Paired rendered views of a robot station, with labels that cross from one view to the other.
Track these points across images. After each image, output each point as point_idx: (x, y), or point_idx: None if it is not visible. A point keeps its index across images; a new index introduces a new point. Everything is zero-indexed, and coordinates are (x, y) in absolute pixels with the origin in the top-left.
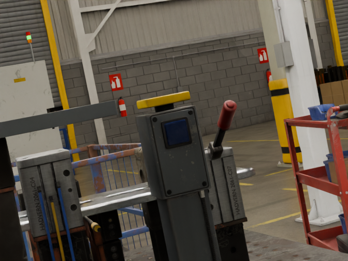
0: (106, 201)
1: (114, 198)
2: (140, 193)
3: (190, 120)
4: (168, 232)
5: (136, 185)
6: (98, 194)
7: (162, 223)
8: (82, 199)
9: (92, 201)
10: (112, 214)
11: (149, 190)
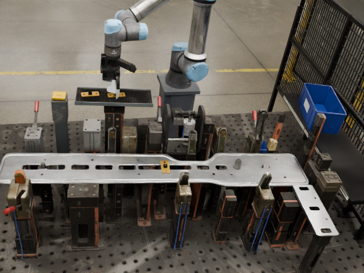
0: (68, 158)
1: (64, 160)
2: (56, 153)
3: None
4: (67, 125)
5: (45, 177)
6: (64, 176)
7: (66, 126)
8: (73, 174)
9: (72, 163)
10: None
11: (49, 160)
